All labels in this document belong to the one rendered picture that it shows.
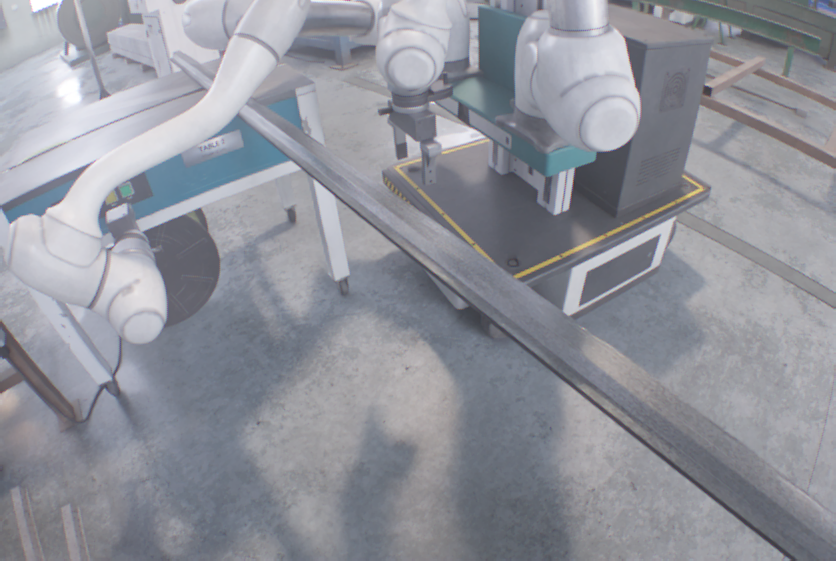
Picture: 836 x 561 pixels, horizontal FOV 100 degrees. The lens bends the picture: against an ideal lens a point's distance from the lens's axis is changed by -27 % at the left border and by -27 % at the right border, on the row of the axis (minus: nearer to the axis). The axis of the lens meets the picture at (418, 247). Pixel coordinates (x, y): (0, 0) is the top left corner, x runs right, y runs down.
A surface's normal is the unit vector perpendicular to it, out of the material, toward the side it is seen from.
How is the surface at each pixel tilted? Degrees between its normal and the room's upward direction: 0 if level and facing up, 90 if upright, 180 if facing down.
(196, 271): 90
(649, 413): 75
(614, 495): 0
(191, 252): 90
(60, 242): 67
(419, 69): 98
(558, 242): 0
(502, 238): 0
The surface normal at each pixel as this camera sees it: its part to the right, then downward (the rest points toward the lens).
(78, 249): 0.81, 0.07
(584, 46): -0.29, 0.02
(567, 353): -0.78, 0.21
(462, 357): -0.06, -0.77
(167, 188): 0.53, 0.52
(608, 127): 0.08, 0.70
